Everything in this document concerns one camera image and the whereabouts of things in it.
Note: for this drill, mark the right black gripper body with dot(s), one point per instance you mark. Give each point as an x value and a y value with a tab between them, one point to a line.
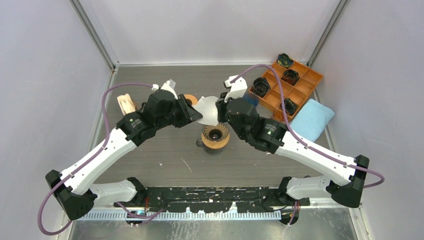
241	134

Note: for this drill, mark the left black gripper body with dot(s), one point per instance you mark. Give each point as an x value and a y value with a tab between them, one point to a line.
165	121

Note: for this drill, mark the white paper coffee filter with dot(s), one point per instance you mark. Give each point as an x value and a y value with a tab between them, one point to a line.
206	106

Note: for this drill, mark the grey transparent dripper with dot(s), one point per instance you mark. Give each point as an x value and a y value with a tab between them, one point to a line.
215	132

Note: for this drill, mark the grey glass mug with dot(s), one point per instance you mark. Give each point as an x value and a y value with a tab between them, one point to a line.
208	150

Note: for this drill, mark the wooden ring dripper stand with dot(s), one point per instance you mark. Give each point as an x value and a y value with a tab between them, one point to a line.
215	144

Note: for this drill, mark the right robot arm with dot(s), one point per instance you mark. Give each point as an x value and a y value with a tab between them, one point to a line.
342	179

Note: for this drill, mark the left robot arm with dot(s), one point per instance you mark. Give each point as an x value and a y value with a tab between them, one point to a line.
74	187

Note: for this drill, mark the blue transparent dripper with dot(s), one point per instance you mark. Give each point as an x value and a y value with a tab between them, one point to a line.
251	98

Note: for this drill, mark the amber glass cup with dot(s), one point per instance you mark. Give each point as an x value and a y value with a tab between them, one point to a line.
278	115

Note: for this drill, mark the orange compartment tray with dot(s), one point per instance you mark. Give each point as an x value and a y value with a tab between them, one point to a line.
299	93

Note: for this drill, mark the light blue cloth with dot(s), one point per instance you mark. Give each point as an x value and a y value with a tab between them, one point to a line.
311	120

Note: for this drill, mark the dark capsule green yellow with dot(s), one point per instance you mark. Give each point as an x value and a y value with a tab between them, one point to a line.
284	60

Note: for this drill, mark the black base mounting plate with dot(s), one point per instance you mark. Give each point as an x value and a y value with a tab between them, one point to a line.
211	199

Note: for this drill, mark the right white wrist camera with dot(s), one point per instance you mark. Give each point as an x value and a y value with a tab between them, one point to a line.
237	87

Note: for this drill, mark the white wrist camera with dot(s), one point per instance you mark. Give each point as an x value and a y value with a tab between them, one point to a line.
237	87
169	86

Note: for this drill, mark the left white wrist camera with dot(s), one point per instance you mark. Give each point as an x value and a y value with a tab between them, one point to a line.
169	86

